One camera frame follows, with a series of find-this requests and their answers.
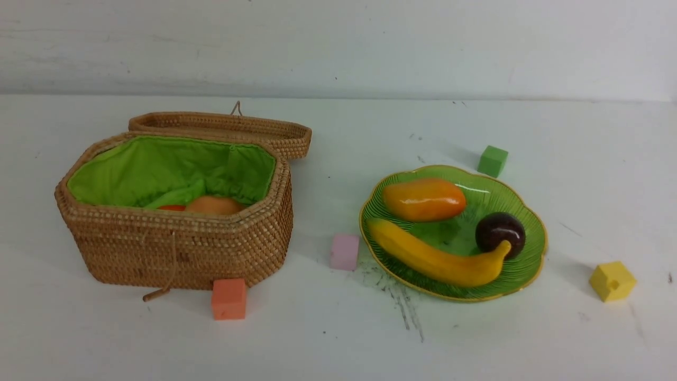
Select orange toy carrot green leaves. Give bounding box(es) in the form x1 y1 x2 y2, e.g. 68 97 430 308
157 204 186 212

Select green toy cucumber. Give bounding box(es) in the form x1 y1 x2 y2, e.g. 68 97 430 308
143 180 206 210

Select orange foam cube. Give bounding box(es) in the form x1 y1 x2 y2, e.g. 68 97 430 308
211 279 248 321

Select green foam cube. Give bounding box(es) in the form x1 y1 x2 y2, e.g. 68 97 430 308
477 145 509 178

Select yellow foam cube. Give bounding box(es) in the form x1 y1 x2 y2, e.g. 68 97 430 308
589 261 637 302

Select brown toy potato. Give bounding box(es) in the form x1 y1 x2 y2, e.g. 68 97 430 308
185 195 246 215

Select yellow toy banana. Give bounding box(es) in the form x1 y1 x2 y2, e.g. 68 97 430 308
365 217 512 288

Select purple toy mangosteen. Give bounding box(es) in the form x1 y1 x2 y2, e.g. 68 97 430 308
475 212 526 261

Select pink foam cube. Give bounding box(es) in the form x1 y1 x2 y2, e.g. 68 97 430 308
330 234 360 271

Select woven wicker basket green lining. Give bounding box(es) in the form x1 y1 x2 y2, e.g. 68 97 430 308
54 132 294 298

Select orange yellow toy mango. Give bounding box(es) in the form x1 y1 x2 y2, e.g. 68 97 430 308
382 178 467 222

